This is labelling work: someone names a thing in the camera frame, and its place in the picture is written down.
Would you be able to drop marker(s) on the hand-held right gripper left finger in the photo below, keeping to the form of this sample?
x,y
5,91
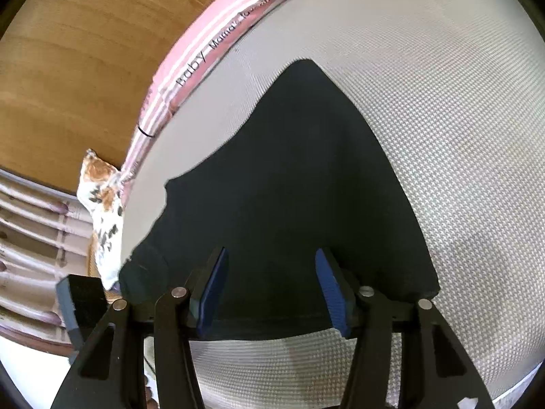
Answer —
x,y
213,294

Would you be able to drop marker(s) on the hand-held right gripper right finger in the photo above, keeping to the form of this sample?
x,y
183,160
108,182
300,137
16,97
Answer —
x,y
334,294

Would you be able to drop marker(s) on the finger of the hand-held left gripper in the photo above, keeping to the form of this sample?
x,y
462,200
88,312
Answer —
x,y
85,302

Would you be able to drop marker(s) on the black pants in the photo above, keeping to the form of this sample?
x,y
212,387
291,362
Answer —
x,y
276,179

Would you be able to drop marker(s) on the patterned curtain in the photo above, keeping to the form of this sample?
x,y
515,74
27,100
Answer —
x,y
30,230

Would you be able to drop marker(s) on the floral pillow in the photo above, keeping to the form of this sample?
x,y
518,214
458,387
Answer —
x,y
102,204

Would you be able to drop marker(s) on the pink striped pillow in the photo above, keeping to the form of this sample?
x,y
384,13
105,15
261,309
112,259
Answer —
x,y
191,64

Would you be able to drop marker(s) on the wooden headboard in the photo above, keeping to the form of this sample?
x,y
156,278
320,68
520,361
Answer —
x,y
85,51

